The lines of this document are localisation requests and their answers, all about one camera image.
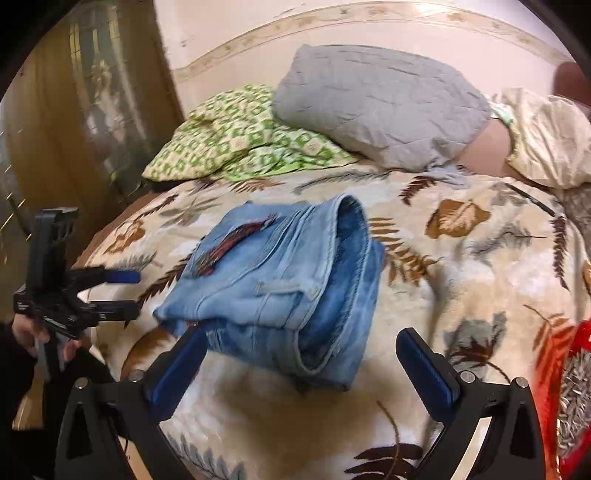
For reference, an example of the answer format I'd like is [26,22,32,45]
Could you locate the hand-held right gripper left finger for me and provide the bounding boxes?
[54,324,209,480]

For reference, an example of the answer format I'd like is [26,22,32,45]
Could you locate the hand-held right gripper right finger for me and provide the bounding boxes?
[396,328,548,480]

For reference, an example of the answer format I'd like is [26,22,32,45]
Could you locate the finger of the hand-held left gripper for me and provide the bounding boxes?
[78,300,139,325]
[69,269,140,289]

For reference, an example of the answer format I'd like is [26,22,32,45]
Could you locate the blue denim pants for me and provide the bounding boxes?
[152,193,386,393]

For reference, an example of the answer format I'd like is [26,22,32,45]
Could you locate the person's left forearm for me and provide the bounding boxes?
[0,318,116,480]

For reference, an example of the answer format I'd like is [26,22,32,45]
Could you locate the person's left hand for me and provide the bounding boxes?
[11,314,84,363]

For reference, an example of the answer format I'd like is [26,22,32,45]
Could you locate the leaf printed cream blanket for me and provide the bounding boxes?
[85,159,591,480]

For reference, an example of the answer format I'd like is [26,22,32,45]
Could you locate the red snack packet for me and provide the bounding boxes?
[538,318,591,480]

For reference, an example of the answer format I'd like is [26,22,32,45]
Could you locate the wooden wardrobe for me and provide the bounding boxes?
[0,0,185,259]

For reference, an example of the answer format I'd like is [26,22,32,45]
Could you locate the green patterned pillow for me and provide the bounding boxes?
[142,84,358,183]

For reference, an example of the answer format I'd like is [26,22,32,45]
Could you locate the light blue cloth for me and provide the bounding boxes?
[427,161,472,188]

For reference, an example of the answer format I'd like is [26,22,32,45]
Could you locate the grey brown fuzzy cloth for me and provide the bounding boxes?
[561,185,591,236]

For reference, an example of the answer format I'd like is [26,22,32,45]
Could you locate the pink pillow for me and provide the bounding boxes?
[455,122,515,178]

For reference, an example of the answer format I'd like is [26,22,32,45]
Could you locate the cream crumpled cloth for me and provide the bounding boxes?
[485,87,591,190]

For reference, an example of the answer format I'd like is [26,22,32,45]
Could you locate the grey quilted pillow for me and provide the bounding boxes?
[272,44,492,171]

